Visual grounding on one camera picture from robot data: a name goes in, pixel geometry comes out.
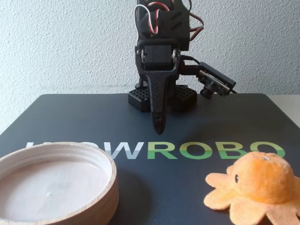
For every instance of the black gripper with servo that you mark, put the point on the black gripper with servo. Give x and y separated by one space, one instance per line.
156 70

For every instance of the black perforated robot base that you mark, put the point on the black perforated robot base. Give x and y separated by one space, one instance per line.
185 97

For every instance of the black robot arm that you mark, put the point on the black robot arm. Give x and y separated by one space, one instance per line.
178 23

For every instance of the orange octopus plush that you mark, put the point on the orange octopus plush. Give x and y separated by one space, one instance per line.
260 180

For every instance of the dark mat with printed logo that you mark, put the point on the dark mat with printed logo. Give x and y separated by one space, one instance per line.
93 117

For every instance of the small black gripper camera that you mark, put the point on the small black gripper camera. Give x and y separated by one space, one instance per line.
214 80

